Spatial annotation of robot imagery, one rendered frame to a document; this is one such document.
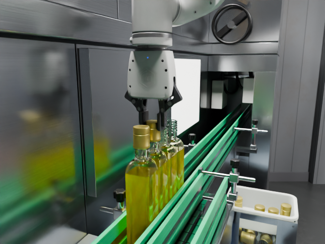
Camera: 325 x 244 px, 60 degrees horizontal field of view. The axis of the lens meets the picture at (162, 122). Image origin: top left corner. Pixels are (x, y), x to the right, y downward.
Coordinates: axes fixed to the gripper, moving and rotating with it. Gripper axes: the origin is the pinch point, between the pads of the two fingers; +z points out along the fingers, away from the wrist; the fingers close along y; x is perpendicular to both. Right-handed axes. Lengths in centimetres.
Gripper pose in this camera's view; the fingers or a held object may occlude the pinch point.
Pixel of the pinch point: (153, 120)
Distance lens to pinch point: 62.9
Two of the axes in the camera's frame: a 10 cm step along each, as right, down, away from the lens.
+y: 9.3, 0.8, -3.7
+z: 0.0, 9.8, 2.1
